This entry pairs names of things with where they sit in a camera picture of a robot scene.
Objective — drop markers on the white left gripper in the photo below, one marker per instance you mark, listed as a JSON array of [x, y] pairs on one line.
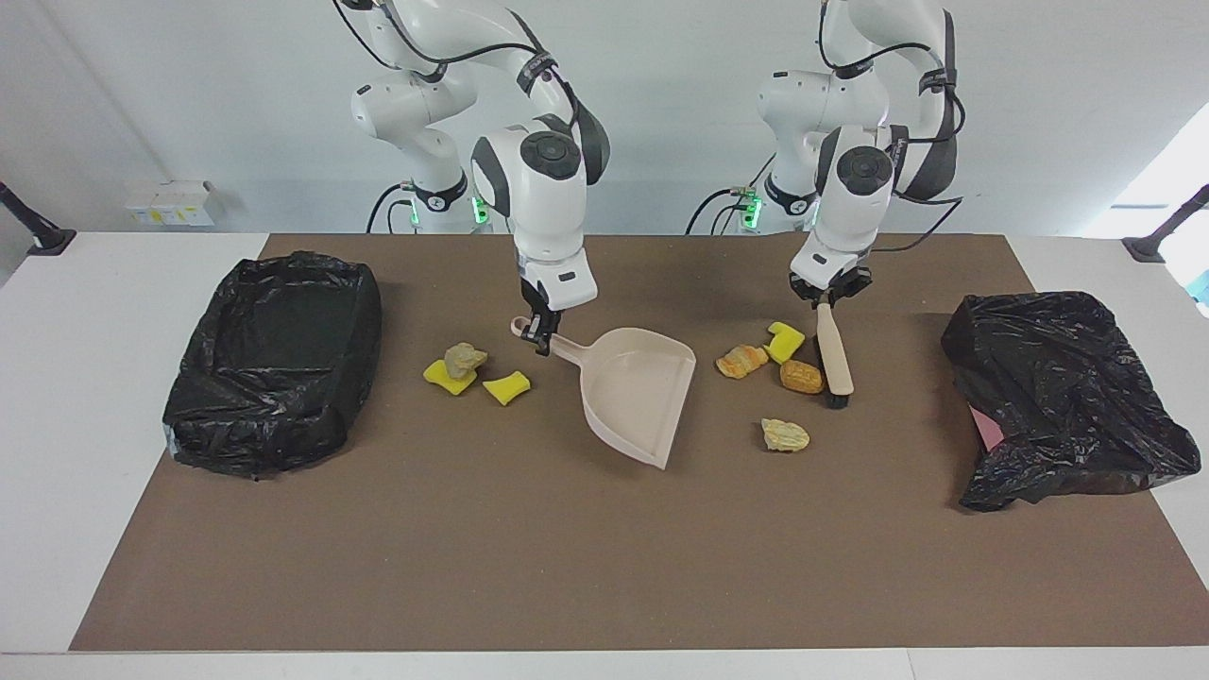
[[826, 260]]

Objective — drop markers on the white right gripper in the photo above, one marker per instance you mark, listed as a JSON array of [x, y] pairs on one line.
[[562, 279]]

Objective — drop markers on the yellow sponge piece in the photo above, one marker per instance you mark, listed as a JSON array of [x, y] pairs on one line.
[[507, 387], [437, 376], [784, 342]]

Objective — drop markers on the beige layered chunk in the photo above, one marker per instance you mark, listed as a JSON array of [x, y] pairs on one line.
[[464, 357]]

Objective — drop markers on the brown bread roll toy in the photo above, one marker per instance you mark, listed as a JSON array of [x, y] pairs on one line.
[[802, 377]]

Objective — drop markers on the orange striped croissant toy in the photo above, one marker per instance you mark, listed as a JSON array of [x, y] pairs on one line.
[[741, 362]]

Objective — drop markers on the beige plastic dustpan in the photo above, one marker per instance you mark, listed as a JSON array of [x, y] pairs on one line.
[[633, 397]]

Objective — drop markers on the pale cream chunk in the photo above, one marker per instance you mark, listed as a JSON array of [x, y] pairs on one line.
[[786, 435]]

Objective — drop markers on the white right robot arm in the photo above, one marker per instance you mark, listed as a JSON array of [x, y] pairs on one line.
[[548, 208]]

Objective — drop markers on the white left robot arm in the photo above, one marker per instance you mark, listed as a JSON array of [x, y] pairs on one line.
[[850, 217]]

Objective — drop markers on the pink plastic bin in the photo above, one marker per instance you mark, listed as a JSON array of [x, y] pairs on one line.
[[989, 430]]

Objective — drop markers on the crumpled black trash bag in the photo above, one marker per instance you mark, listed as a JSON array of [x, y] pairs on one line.
[[1067, 397]]

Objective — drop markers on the black bag lined open bin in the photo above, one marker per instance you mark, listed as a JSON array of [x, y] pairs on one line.
[[274, 416]]

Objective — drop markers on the brown table mat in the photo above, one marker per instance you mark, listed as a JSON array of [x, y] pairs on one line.
[[604, 548]]

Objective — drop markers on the light blue object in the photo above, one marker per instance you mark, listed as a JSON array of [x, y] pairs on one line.
[[1200, 285]]

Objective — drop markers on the white electrical box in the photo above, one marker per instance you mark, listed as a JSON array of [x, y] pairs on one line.
[[170, 203]]

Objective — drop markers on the black camera stand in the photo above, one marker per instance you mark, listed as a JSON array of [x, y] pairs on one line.
[[33, 227], [1166, 227]]

